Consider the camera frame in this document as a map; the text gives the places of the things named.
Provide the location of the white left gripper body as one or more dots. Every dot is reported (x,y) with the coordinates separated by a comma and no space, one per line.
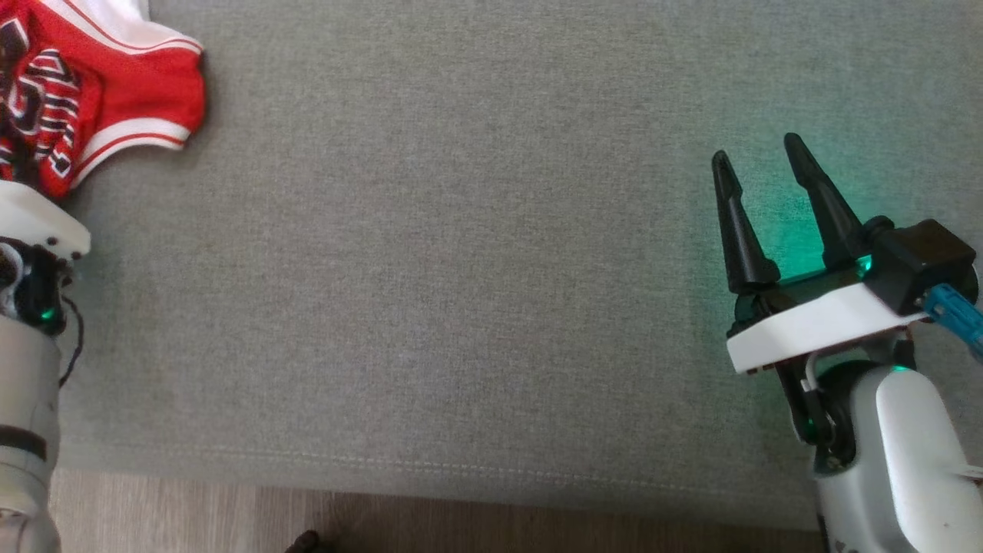
(38,223)

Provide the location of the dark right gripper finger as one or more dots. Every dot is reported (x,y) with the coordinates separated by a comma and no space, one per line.
(745,246)
(833,223)

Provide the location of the red white basketball jersey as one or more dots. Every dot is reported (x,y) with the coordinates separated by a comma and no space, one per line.
(138,84)

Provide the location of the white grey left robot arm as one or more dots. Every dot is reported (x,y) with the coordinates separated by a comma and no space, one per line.
(27,384)

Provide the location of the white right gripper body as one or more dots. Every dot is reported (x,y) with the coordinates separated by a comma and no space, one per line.
(814,326)

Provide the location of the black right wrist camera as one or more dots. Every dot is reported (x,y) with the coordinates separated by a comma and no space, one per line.
(921,261)

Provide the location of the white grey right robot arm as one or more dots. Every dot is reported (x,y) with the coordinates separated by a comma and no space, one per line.
(906,461)

